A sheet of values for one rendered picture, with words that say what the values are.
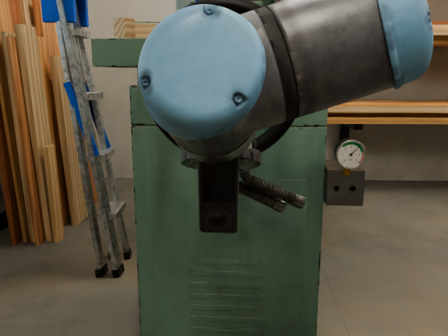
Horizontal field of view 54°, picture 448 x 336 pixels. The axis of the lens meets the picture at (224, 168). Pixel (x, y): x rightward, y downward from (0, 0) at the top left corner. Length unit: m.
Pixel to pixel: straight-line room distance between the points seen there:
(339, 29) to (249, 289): 0.85
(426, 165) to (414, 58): 3.41
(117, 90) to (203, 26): 3.22
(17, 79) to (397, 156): 2.70
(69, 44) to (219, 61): 1.50
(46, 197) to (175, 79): 2.04
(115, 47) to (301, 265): 0.65
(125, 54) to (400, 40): 0.75
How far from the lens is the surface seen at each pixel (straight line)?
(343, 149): 0.94
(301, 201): 0.92
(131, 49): 1.01
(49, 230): 2.36
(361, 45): 0.33
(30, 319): 1.72
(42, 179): 2.30
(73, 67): 1.77
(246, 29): 0.31
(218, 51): 0.30
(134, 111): 1.01
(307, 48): 0.32
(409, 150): 3.68
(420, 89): 3.65
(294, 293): 1.10
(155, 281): 1.11
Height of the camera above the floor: 0.83
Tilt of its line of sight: 12 degrees down
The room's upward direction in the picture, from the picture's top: straight up
